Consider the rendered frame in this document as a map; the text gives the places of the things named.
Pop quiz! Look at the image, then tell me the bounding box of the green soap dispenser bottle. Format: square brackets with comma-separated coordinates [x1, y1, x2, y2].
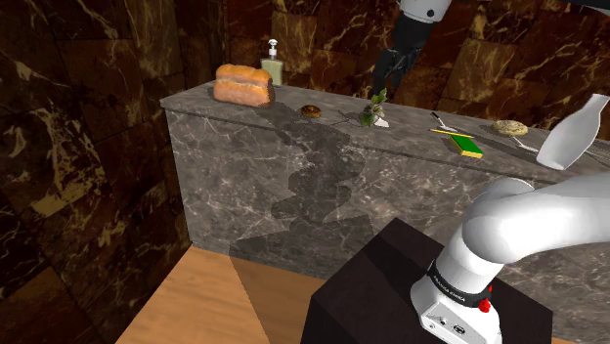
[260, 38, 284, 87]

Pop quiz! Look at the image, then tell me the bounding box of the yellow pencil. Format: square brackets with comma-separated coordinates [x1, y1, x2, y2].
[429, 127, 477, 141]

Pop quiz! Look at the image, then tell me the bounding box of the dark robot stand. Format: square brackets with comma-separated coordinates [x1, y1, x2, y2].
[299, 217, 554, 344]

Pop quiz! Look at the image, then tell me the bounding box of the green and yellow sponge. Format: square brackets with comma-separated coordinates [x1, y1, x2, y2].
[449, 133, 485, 160]

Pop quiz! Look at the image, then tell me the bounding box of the tan cookie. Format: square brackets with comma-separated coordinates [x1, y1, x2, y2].
[491, 119, 530, 138]

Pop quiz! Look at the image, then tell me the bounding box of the white bottle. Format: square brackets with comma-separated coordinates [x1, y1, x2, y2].
[536, 93, 610, 172]

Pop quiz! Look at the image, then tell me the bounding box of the metal spatula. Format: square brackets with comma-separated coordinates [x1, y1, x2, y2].
[429, 110, 459, 134]

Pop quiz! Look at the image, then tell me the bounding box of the orange bread loaf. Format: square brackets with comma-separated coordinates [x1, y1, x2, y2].
[212, 64, 277, 109]

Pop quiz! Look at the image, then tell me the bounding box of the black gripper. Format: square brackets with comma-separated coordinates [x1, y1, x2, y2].
[370, 13, 436, 97]

